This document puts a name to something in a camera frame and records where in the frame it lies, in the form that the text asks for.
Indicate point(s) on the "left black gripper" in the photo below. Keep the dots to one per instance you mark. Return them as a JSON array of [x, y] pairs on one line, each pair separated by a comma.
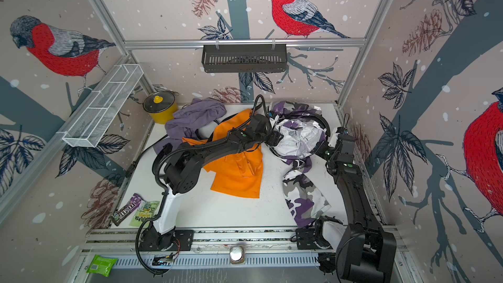
[[275, 138]]

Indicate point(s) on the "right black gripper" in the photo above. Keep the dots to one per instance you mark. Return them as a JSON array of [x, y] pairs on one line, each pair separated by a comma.
[[322, 147]]

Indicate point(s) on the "purple camouflage trousers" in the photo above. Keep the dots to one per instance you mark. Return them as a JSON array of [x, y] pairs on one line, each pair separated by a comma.
[[304, 200]]

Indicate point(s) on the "orange trousers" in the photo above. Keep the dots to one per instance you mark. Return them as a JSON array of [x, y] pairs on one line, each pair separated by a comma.
[[237, 175]]

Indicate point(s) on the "lavender purple trousers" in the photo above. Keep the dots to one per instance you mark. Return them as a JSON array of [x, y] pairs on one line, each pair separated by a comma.
[[188, 120]]

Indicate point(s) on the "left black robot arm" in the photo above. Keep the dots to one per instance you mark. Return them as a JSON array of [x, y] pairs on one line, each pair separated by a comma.
[[177, 173]]

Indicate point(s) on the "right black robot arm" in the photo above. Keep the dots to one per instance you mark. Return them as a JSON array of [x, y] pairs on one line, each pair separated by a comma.
[[364, 251]]

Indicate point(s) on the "black hanging basket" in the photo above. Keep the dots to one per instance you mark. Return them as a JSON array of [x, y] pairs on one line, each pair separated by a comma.
[[245, 58]]

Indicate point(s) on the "yellow pot with lid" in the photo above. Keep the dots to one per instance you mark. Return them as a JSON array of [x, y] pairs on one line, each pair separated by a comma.
[[161, 106]]

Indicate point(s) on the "green snack wrapper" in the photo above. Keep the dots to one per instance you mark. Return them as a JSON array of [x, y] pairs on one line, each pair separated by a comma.
[[145, 211]]

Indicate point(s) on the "dark candy bar wrapper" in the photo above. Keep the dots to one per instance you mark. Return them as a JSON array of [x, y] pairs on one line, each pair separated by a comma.
[[119, 216]]

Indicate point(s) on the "green wipes packet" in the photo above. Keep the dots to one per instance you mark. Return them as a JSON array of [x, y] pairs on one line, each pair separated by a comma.
[[101, 265]]

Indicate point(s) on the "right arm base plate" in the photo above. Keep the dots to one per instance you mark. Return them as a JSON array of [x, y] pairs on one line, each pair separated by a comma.
[[316, 239]]

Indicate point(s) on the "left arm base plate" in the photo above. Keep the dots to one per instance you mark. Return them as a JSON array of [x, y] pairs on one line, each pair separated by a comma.
[[174, 240]]

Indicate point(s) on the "white wire mesh shelf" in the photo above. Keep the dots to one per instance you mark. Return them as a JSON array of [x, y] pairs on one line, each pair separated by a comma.
[[93, 123]]

